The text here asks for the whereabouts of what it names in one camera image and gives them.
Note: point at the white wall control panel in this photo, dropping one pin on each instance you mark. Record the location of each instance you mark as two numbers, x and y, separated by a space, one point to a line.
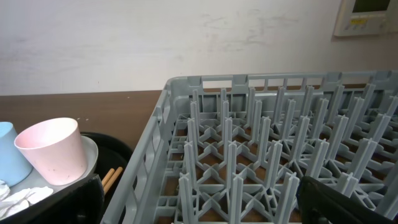
366 17

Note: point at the light blue plastic cup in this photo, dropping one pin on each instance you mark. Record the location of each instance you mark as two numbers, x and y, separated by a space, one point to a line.
14 166

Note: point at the grey plastic dishwasher rack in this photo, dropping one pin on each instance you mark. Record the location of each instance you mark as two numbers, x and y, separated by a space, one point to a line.
234 148

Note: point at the grey round plate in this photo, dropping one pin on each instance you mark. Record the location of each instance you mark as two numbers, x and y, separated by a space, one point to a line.
34 179

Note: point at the left wooden chopstick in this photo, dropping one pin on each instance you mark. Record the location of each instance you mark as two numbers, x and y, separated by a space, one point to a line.
107 177

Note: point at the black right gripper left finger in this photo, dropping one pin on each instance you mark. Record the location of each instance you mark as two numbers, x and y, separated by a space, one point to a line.
58 208

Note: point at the right wooden chopstick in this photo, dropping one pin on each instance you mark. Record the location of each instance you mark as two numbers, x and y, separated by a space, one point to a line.
112 180

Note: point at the white tissue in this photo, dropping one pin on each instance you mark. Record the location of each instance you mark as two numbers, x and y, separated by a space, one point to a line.
15 203

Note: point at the wooden chopstick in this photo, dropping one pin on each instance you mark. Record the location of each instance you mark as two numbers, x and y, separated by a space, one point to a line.
107 177
112 180

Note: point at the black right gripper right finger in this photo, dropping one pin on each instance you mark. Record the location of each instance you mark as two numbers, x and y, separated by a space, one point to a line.
319 203

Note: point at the round black tray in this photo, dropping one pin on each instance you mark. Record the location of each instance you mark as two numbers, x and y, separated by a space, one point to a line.
112 153

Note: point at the pink plastic cup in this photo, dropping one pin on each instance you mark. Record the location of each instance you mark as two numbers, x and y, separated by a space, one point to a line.
55 149

